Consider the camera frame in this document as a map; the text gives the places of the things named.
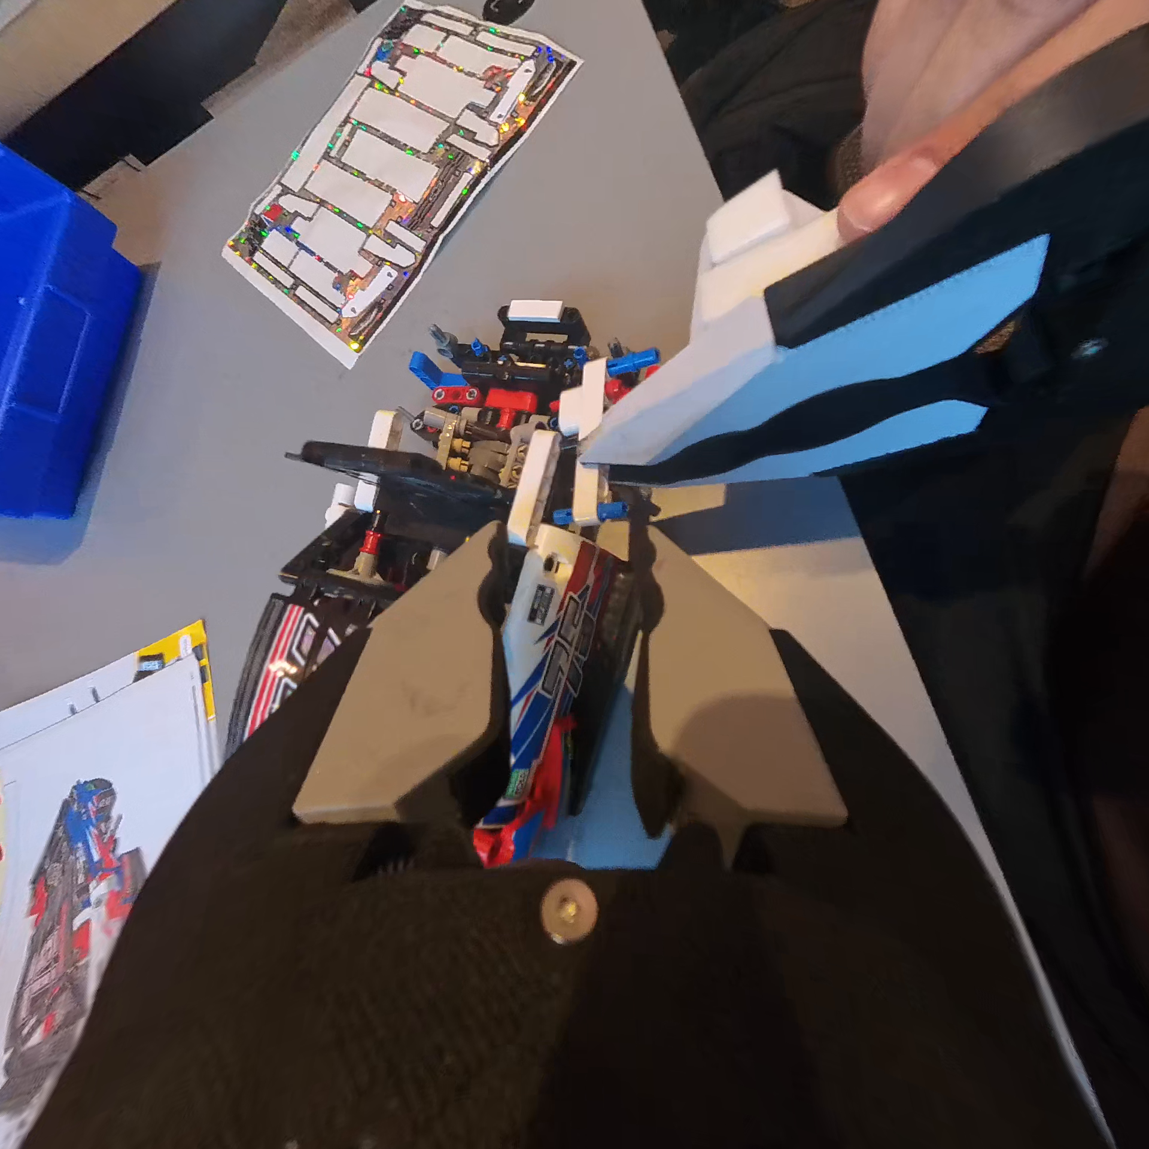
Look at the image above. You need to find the person's right hand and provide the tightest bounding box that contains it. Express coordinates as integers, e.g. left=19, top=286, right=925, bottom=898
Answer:
left=838, top=0, right=1149, bottom=242

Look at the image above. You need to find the grey desk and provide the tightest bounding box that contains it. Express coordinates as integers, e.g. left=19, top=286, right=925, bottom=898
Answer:
left=0, top=0, right=1109, bottom=1149

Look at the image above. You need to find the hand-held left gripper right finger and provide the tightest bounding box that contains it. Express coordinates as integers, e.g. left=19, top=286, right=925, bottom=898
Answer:
left=632, top=525, right=848, bottom=829

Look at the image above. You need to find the instruction booklet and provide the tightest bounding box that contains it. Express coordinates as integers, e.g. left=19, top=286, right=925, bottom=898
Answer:
left=0, top=619, right=220, bottom=1097

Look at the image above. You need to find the toy brick race car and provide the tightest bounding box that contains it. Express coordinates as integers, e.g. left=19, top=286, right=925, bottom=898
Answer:
left=224, top=301, right=670, bottom=871

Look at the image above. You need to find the blue plastic bin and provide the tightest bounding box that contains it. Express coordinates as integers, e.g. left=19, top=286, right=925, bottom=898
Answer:
left=0, top=143, right=145, bottom=520

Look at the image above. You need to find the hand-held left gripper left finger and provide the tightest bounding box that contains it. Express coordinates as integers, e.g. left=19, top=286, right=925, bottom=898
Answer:
left=293, top=522, right=507, bottom=823

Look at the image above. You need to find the holographic sticker sheet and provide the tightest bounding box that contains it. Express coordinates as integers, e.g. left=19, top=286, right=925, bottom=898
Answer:
left=221, top=2, right=584, bottom=369

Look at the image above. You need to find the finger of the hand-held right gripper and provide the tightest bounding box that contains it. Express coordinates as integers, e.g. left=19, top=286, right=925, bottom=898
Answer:
left=578, top=235, right=1049, bottom=465
left=578, top=403, right=989, bottom=491

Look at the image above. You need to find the white brick beam piece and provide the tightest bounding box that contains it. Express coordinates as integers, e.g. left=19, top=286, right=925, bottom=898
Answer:
left=551, top=358, right=633, bottom=530

